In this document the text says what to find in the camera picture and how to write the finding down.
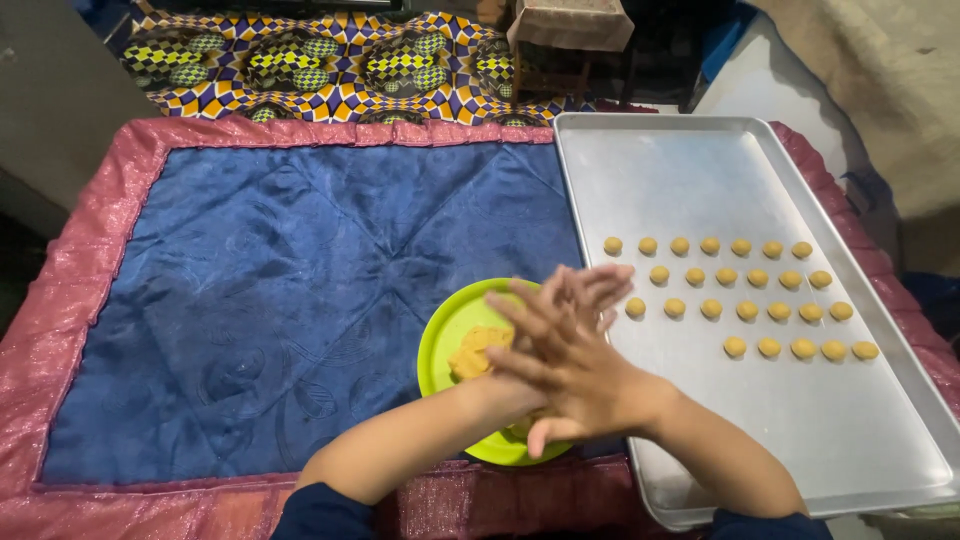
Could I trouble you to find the person's right hand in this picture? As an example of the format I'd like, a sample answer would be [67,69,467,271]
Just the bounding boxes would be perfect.
[484,279,680,460]

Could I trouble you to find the person's left hand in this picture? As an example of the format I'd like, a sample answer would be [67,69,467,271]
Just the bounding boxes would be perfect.
[551,262,637,336]

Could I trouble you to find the silver metal baking tray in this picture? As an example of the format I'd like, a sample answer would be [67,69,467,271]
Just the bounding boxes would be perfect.
[553,112,960,532]

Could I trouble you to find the lump of yellow dough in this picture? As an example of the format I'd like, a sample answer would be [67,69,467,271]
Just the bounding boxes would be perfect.
[448,324,519,381]

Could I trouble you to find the rows of small dough balls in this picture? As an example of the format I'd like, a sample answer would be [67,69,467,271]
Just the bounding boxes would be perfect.
[603,235,881,362]

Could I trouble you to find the green plastic plate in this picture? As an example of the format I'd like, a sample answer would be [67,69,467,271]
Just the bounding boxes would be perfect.
[417,277,576,468]

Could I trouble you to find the cloth-covered wooden stool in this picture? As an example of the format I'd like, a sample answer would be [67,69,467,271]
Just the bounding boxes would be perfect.
[507,0,636,106]

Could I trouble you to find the person's dark blue right sleeve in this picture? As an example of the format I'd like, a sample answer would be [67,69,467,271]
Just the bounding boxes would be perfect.
[707,508,835,540]

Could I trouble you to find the person's dark blue sleeve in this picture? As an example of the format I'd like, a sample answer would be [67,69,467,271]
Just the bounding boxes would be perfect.
[707,508,835,540]
[270,482,378,540]

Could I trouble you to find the blue quilted cloth pink border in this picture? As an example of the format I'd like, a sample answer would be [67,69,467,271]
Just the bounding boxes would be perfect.
[0,114,960,540]

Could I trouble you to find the colourful patterned fabric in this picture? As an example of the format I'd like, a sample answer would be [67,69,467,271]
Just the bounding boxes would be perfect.
[120,6,595,127]

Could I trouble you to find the beige sack cloth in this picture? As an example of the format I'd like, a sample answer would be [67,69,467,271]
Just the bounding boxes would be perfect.
[748,0,960,220]

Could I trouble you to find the person's dark blue left sleeve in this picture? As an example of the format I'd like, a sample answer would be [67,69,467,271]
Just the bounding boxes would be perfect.
[270,482,378,540]

